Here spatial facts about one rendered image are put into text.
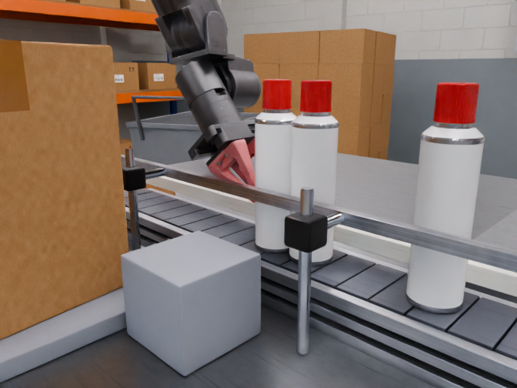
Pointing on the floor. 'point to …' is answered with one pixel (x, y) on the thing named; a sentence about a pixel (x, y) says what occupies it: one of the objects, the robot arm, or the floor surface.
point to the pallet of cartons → (278, 44)
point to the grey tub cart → (167, 134)
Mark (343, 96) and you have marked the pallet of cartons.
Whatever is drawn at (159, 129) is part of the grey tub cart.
